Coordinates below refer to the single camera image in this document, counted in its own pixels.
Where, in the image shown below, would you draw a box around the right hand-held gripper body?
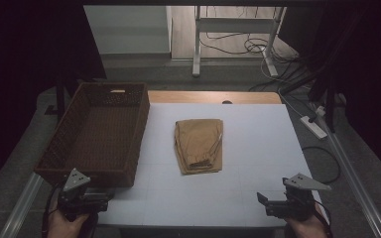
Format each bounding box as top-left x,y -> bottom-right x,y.
265,173 -> 332,222

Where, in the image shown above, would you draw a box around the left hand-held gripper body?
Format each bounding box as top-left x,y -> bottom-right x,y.
57,168 -> 111,222

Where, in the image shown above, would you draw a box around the brown wicker basket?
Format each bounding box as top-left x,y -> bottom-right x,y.
34,81 -> 151,188

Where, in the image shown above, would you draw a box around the tan pants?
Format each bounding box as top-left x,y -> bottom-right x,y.
174,118 -> 224,176

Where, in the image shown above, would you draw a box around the person's right hand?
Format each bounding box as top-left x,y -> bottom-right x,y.
284,201 -> 329,238

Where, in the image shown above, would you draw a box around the person's left hand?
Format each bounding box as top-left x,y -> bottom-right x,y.
47,208 -> 91,238

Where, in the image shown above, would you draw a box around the white table mat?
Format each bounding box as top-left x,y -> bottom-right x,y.
97,102 -> 329,228

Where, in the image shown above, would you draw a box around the white power strip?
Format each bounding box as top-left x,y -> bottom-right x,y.
299,115 -> 328,140

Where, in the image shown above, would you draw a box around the black metal stand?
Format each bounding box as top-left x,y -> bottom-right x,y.
311,73 -> 339,134
44,77 -> 67,117

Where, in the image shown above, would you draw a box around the black curtain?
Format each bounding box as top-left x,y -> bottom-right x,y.
279,0 -> 381,186
0,0 -> 107,196

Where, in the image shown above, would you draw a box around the white cabinet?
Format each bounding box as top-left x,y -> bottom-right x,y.
82,4 -> 174,56

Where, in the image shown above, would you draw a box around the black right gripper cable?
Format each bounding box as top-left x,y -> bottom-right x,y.
313,199 -> 333,238

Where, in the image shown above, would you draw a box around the black floor cable loop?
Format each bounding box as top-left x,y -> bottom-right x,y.
302,146 -> 341,185

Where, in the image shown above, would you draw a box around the grey metal rail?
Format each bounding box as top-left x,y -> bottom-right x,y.
321,122 -> 381,238
0,172 -> 45,238

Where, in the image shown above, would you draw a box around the tangle of black floor cables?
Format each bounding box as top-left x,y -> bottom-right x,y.
198,31 -> 316,93

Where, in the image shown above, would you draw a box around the white metal desk frame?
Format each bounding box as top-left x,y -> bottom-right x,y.
191,5 -> 288,79

